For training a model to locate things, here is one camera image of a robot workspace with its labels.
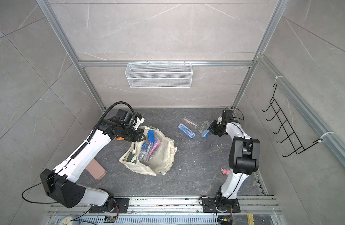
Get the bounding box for black wire hook rack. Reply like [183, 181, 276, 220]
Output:
[261, 83, 323, 158]

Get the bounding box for clear green stationery case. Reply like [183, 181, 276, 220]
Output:
[199, 121, 210, 135]

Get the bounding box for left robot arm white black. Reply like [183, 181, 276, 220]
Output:
[40, 101, 146, 212]

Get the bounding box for white round clock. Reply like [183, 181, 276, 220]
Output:
[59, 216, 75, 225]

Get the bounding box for small pink toy figure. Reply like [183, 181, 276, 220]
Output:
[220, 168, 230, 176]

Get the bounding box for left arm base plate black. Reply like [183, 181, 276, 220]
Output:
[89, 198, 130, 213]

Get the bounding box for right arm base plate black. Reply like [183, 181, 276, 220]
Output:
[198, 196, 241, 213]

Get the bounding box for cream canvas tote bag leaves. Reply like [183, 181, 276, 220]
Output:
[119, 126, 177, 176]

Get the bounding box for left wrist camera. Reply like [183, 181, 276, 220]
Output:
[116, 109, 145, 129]

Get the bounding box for white wire mesh basket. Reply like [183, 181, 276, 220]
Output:
[125, 62, 193, 89]

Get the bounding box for clear case pink compass set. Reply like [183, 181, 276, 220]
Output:
[183, 117, 199, 128]

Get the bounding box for blue clear pencil case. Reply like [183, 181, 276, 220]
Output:
[178, 123, 195, 139]

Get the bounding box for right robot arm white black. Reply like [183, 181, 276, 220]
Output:
[209, 121, 260, 205]

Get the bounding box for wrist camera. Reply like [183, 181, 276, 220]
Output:
[217, 109, 235, 124]
[116, 109, 145, 129]

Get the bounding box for pink clear stationery case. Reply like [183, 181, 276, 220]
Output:
[145, 141, 161, 162]

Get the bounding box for blue clear compass case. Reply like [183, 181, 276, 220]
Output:
[201, 129, 210, 138]

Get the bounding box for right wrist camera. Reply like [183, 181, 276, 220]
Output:
[217, 109, 235, 124]

